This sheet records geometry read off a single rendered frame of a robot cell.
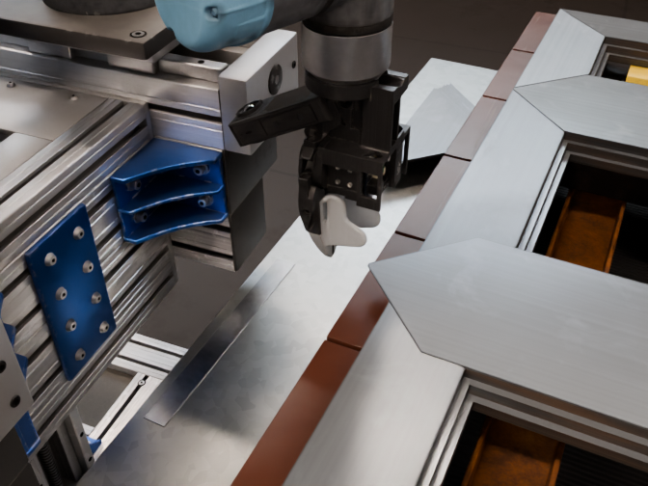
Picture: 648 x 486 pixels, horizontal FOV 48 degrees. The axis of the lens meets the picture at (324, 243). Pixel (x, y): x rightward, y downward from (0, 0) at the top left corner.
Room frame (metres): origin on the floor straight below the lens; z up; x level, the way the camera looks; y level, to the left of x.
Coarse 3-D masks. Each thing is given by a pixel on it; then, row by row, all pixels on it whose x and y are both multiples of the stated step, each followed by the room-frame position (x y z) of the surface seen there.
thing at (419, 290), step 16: (464, 240) 0.59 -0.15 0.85; (416, 256) 0.57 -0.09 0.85; (432, 256) 0.57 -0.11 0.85; (448, 256) 0.57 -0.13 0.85; (464, 256) 0.57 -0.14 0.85; (400, 272) 0.54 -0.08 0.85; (416, 272) 0.54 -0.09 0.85; (432, 272) 0.54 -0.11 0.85; (448, 272) 0.54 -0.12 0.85; (400, 288) 0.52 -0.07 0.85; (416, 288) 0.52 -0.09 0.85; (432, 288) 0.52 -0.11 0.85; (448, 288) 0.52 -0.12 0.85; (400, 304) 0.50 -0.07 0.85; (416, 304) 0.50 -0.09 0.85; (432, 304) 0.50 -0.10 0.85; (416, 320) 0.47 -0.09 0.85; (432, 320) 0.47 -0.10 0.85; (416, 336) 0.45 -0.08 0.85
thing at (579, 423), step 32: (640, 64) 1.08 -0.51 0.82; (576, 160) 0.80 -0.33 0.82; (608, 160) 0.79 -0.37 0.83; (640, 160) 0.77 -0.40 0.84; (544, 192) 0.70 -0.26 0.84; (480, 384) 0.41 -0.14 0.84; (512, 384) 0.40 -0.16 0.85; (448, 416) 0.38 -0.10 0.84; (512, 416) 0.39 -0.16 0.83; (544, 416) 0.38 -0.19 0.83; (576, 416) 0.38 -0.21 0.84; (448, 448) 0.35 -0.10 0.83; (608, 448) 0.35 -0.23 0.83; (640, 448) 0.35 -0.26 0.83
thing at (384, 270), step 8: (400, 256) 0.57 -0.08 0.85; (368, 264) 0.55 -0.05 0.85; (376, 264) 0.55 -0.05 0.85; (384, 264) 0.55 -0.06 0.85; (392, 264) 0.55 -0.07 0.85; (400, 264) 0.55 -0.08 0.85; (376, 272) 0.54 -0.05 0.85; (384, 272) 0.54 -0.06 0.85; (392, 272) 0.54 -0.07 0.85; (376, 280) 0.53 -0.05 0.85; (384, 280) 0.53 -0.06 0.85; (384, 288) 0.52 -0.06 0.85
